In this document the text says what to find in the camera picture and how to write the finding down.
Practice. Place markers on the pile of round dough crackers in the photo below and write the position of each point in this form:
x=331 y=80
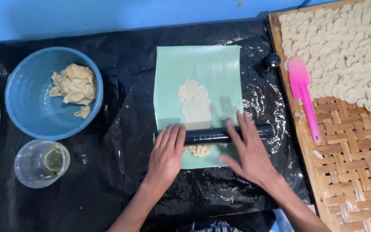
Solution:
x=343 y=48

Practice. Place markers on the person's left hand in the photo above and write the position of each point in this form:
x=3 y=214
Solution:
x=165 y=158

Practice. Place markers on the person's right hand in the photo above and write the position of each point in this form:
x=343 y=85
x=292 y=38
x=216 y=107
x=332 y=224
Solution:
x=253 y=158

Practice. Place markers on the small black round cutter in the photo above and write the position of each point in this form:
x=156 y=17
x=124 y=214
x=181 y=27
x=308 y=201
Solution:
x=271 y=61

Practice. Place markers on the black rolling pin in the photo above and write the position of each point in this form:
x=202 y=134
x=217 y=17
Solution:
x=217 y=134

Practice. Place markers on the person's left fingers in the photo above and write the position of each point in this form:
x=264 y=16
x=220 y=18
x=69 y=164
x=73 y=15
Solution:
x=172 y=138

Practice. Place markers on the woven bamboo tray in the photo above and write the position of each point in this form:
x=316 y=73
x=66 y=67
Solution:
x=343 y=151

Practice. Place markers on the person's striped clothing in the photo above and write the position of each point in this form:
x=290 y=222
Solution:
x=217 y=226

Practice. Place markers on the flattened dough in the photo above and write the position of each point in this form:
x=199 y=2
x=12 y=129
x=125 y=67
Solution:
x=195 y=103

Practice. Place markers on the small dough scrap in bowl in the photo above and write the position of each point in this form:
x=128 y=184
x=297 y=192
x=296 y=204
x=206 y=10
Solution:
x=83 y=111

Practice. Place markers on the pink spatula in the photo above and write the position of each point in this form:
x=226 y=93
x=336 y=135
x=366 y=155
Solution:
x=303 y=93

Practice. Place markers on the blue plastic bowl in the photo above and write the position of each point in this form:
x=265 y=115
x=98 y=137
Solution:
x=53 y=93

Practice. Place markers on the green plastic sheet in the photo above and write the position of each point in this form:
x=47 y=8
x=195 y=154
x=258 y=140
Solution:
x=201 y=83

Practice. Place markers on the dough lump in bowl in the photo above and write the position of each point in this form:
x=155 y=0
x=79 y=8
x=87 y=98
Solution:
x=74 y=84

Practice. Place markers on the clear cup of oil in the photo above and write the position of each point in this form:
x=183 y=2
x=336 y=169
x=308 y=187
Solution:
x=42 y=163

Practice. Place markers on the black plastic table cover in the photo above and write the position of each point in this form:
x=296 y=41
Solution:
x=108 y=145

